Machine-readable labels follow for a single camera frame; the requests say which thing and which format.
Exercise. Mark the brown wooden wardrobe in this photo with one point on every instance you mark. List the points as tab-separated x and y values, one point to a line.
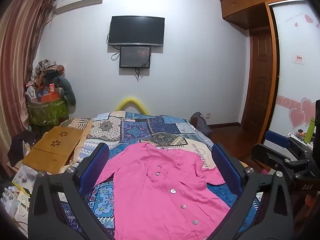
246	14

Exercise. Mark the dark green plush toy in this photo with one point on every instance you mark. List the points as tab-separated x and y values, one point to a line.
63	83

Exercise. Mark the white sliding wardrobe door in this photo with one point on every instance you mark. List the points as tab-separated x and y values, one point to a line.
298	87

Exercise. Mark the orange box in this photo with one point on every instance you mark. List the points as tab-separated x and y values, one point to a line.
47	95

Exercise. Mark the green bottle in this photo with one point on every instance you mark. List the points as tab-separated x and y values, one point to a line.
310	131

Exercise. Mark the grey bag on floor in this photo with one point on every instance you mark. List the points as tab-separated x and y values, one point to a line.
199	122

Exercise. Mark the wooden door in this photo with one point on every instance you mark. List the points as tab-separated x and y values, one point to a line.
259	85

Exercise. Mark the wooden folding lap table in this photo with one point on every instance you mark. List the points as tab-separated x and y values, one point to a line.
53	150

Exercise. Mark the dark clothing on floor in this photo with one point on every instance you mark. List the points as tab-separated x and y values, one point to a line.
15	153

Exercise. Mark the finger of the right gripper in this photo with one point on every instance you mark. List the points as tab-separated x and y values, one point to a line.
277	139

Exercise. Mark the yellow foam tube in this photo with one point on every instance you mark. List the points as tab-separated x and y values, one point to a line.
132	102

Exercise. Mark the floral clothes pile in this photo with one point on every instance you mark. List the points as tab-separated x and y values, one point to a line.
46	69

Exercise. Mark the large wall television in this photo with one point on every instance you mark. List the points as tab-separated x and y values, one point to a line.
136	30

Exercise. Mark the green storage basket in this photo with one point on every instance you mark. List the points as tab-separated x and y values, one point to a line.
48	113

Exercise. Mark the patchwork patterned bedspread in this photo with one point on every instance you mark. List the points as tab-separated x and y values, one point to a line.
120	129

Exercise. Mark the pink knit cardigan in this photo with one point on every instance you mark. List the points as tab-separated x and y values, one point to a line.
163	194

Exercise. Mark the paper clutter pile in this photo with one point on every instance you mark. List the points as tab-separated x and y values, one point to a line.
15	198

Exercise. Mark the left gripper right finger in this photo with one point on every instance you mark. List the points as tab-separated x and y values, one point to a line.
274	218

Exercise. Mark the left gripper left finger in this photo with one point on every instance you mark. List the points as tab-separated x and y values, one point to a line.
47	220

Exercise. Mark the striped pink curtain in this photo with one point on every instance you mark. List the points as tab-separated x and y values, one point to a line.
22	26

